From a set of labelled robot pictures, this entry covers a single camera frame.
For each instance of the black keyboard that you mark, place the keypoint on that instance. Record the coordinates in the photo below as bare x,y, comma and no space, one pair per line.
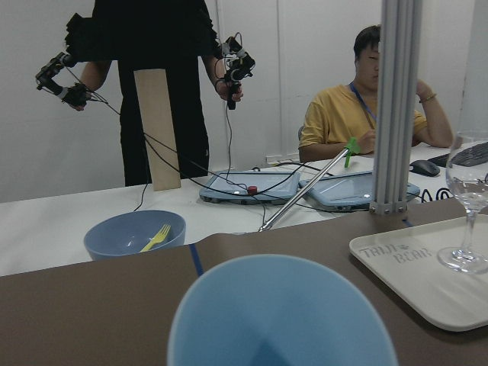
466,156

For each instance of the standing person in black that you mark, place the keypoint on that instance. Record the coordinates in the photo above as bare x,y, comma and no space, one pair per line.
158,47

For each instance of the dark blue bowl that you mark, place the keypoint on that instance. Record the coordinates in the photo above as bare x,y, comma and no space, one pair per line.
128,233

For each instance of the light blue plastic cup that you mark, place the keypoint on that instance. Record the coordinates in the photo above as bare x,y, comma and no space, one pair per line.
277,310

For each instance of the black computer mouse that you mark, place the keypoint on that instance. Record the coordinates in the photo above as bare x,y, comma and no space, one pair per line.
424,168

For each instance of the seated person yellow shirt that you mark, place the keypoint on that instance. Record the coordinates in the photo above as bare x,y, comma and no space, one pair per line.
337,114

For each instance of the aluminium frame post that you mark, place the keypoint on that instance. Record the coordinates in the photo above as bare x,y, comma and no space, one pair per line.
399,58

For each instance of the blue teach pendant tablet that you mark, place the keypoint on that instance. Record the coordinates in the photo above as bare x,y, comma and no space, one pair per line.
250,187

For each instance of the green handled metal stick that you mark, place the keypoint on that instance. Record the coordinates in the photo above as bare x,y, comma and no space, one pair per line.
350,149

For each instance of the yellow plastic fork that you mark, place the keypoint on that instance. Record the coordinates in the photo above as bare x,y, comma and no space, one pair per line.
159,237

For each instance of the cream bear tray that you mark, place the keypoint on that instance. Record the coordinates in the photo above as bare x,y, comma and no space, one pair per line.
406,261

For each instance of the clear wine glass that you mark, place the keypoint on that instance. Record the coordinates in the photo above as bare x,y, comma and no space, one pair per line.
469,186

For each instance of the wooden plank board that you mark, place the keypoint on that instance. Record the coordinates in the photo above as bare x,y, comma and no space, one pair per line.
158,132

